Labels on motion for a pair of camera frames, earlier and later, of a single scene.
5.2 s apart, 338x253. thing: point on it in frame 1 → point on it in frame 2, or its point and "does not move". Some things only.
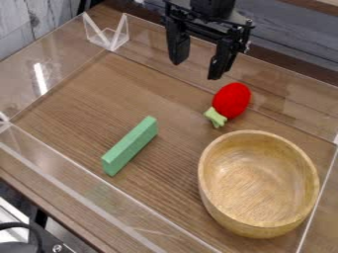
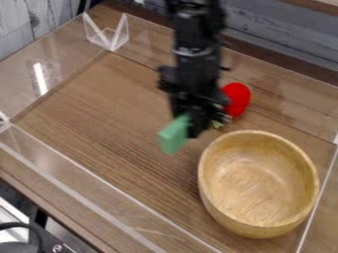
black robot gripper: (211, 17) → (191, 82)
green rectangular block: (139, 137) → (174, 134)
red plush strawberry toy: (230, 101) does not move
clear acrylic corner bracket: (110, 38) does not move
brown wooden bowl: (258, 183) does not move
